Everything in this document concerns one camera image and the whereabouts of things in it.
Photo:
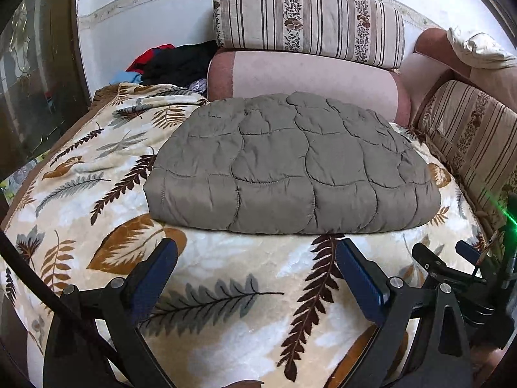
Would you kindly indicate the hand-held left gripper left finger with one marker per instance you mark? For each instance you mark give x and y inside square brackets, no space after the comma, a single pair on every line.
[155,275]

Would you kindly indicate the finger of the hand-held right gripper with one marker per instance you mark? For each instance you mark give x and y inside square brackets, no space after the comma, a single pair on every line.
[470,252]
[427,266]

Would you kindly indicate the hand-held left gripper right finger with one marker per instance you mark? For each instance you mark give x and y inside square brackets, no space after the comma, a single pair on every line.
[361,279]

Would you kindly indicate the olive quilted jacket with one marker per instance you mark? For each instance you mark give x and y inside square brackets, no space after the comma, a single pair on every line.
[291,161]

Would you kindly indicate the leaf print blanket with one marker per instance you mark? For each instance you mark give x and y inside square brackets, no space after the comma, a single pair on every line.
[101,169]

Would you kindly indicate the striped floral cushion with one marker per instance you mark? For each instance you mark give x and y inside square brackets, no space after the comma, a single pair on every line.
[323,16]
[472,129]

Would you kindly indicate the blue cloth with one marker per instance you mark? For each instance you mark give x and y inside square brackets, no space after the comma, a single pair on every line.
[125,77]

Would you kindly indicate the cream cloth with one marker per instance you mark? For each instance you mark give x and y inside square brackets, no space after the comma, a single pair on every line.
[480,48]

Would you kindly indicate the pink sofa armrest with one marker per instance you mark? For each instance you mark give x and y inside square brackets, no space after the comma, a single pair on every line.
[434,44]

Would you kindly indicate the black cloth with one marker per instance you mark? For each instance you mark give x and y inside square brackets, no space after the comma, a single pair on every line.
[177,64]

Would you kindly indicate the pink sofa bolster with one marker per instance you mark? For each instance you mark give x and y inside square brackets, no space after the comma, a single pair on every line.
[307,72]

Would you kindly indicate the red cloth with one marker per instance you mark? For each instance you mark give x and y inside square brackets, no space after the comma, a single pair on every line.
[143,58]

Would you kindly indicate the glass door cabinet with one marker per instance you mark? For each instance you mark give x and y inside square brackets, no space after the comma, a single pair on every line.
[36,68]

